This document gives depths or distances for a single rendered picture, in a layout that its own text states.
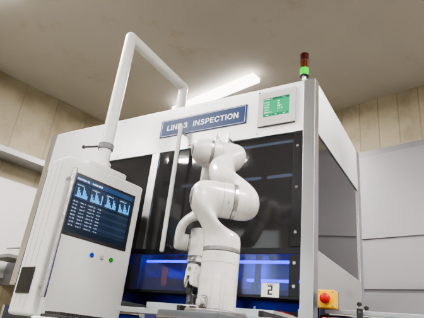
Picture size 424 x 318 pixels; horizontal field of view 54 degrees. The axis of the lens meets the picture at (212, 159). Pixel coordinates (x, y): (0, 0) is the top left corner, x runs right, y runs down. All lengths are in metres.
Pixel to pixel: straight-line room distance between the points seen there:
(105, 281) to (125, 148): 0.93
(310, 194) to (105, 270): 1.08
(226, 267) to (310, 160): 0.91
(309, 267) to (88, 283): 1.05
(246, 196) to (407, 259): 2.79
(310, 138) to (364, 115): 2.66
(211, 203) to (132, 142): 1.49
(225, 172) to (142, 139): 1.28
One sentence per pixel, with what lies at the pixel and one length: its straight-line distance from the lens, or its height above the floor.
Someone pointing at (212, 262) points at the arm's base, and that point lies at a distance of 1.30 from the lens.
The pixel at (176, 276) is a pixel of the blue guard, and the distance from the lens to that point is 2.20.
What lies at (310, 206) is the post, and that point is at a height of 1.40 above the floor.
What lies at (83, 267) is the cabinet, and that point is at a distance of 2.15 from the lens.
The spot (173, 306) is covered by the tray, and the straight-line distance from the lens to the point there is 1.86.
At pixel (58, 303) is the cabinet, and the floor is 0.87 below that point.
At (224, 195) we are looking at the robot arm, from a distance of 1.34.
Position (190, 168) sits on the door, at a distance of 2.37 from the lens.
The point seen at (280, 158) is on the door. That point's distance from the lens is 2.12.
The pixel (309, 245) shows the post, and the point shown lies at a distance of 1.91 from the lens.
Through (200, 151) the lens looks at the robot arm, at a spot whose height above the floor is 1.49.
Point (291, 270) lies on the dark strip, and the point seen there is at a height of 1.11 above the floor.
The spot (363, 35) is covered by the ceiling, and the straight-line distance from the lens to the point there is 3.92.
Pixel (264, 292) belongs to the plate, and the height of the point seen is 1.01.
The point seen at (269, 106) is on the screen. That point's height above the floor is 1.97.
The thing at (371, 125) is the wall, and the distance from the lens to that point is 4.64.
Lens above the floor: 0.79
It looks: 23 degrees up
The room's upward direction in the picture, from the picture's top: 7 degrees clockwise
